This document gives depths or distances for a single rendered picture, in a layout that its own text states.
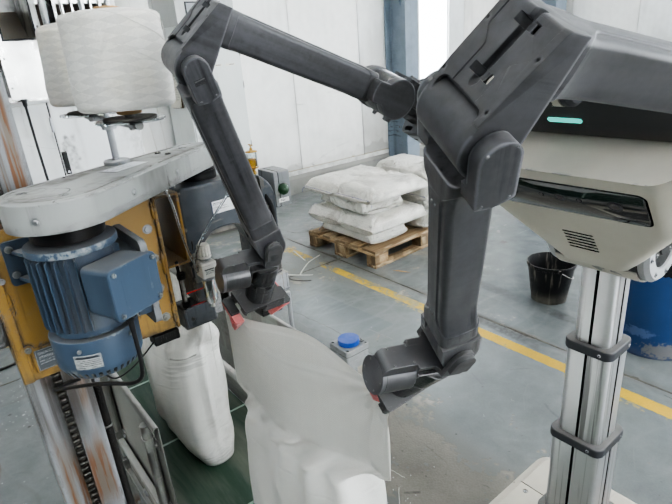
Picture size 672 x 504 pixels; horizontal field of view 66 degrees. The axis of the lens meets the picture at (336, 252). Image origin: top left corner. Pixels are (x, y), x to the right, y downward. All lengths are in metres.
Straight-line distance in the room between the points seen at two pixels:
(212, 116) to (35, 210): 0.30
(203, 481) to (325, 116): 5.20
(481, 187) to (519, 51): 0.10
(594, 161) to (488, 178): 0.52
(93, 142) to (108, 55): 3.03
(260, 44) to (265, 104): 5.11
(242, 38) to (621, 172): 0.61
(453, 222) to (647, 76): 0.20
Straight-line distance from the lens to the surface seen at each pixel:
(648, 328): 3.07
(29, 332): 1.19
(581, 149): 0.97
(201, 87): 0.83
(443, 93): 0.45
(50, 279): 0.97
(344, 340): 1.45
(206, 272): 1.19
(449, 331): 0.68
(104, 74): 0.93
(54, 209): 0.90
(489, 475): 2.30
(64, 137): 3.90
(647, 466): 2.50
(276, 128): 6.07
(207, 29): 0.83
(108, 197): 0.94
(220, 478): 1.81
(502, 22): 0.45
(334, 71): 0.96
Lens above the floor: 1.60
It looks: 21 degrees down
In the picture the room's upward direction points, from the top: 4 degrees counter-clockwise
